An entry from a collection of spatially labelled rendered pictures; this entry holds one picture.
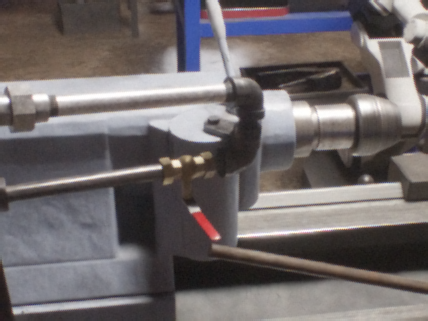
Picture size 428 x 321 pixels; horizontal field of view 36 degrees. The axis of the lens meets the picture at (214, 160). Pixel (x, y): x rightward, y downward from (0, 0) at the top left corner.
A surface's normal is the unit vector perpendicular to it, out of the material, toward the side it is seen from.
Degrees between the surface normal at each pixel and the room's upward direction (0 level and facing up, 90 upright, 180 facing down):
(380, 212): 0
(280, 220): 0
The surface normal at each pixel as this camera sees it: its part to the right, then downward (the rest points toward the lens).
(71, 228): 0.12, 0.17
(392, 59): 0.06, -0.34
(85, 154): 0.13, 0.37
